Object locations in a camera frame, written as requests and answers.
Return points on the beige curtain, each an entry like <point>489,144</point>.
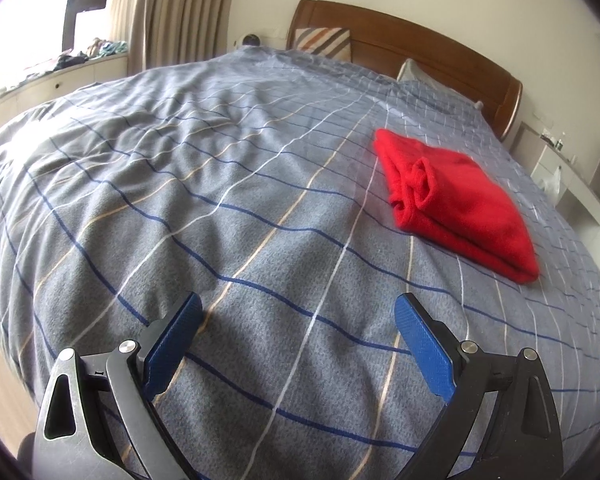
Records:
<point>169,32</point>

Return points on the small items on desk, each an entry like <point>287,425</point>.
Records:
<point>557,142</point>

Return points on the clothes pile on windowsill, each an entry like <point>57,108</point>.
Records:
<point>98,48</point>

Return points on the striped cushion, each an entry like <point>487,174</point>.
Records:
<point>330,42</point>

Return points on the red knit sweater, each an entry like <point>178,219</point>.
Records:
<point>445,197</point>

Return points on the brown wooden headboard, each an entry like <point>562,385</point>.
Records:
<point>382,42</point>

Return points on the grey plaid pillow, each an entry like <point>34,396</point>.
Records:
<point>411,71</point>

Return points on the white plastic bag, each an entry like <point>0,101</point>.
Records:
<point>551,186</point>

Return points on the white desk with drawers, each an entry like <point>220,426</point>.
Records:
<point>579,198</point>

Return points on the round black bedside device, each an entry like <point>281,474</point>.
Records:
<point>251,40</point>

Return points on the grey plaid duvet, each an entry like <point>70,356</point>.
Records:
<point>252,180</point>

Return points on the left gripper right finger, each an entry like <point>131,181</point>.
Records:
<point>522,439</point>

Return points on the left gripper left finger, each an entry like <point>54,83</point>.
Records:
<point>72,439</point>

